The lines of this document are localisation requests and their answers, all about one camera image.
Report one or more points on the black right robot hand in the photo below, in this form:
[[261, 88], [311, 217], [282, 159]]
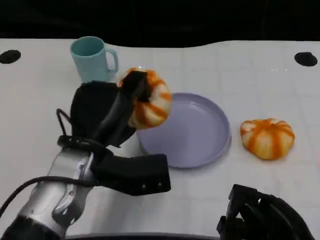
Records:
[[272, 220]]

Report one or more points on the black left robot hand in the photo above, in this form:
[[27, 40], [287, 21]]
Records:
[[93, 110]]

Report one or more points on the orange white toy bread roll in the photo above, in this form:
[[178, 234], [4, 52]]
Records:
[[155, 110], [267, 138]]

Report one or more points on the pale green mug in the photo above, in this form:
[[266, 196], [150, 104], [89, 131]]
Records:
[[88, 62]]

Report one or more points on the black table grommet hole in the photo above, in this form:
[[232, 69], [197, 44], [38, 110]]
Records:
[[305, 59], [10, 56]]

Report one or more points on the lilac plate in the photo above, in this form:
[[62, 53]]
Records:
[[195, 135]]

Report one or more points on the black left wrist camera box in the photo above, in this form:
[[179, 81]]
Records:
[[136, 173]]

